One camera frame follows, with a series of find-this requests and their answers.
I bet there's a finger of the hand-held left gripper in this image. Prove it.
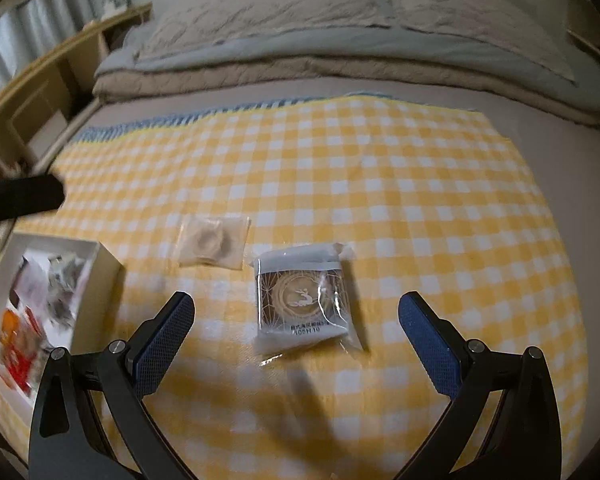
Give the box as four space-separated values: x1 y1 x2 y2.
0 174 64 226

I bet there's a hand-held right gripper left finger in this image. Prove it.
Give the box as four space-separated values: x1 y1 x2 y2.
28 291 196 480

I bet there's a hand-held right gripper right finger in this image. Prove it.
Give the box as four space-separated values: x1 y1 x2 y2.
398 291 563 480

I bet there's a white cardboard box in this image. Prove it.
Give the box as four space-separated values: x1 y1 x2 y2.
0 232 124 406

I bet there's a clear snack packet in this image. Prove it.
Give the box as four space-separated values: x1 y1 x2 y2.
17 257 51 306

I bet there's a white green snack packet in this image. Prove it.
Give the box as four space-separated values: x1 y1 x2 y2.
45 255 88 321

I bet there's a beige donut clear packet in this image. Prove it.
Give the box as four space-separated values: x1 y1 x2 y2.
178 215 252 272

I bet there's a gold round pastry packet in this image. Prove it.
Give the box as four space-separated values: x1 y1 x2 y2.
250 241 371 361

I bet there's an orange snack packet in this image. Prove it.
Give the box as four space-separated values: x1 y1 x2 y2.
0 310 36 361

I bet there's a red snack packet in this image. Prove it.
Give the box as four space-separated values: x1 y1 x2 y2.
0 345 51 392

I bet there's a long wooden shelf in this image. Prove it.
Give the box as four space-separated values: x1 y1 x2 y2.
0 2 153 176

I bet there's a grey blue duvet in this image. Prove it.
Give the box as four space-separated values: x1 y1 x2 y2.
95 30 600 111

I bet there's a yellow checkered cloth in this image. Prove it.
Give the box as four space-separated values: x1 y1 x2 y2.
0 95 588 480

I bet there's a grey curtain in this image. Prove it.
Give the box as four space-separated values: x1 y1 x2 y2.
0 0 93 101

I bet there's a beige quilted blanket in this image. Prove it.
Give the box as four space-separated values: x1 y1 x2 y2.
91 57 600 126

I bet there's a grey quilted pillow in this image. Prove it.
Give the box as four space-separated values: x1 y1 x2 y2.
135 0 396 61
365 0 576 81

